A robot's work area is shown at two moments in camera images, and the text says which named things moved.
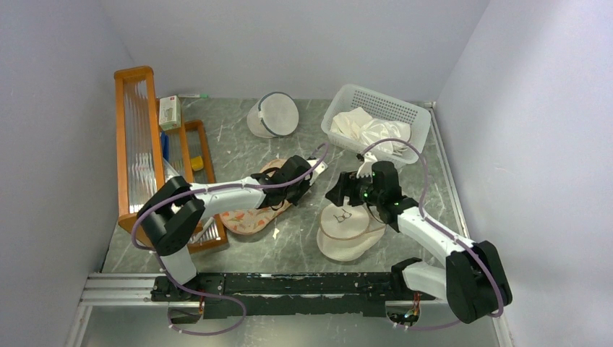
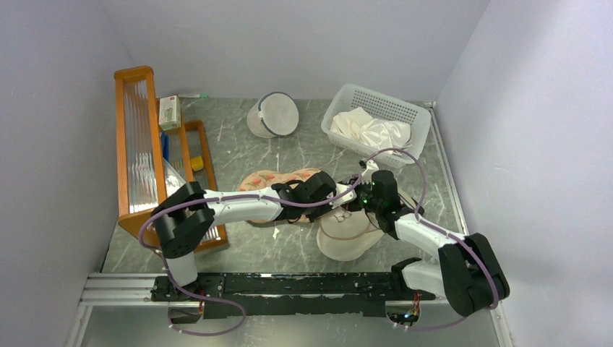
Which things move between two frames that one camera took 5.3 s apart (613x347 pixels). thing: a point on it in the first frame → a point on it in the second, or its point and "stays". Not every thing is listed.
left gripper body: (295, 194) → (315, 211)
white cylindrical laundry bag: (275, 114) stays
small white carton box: (170, 112) stays
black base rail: (236, 293) stays
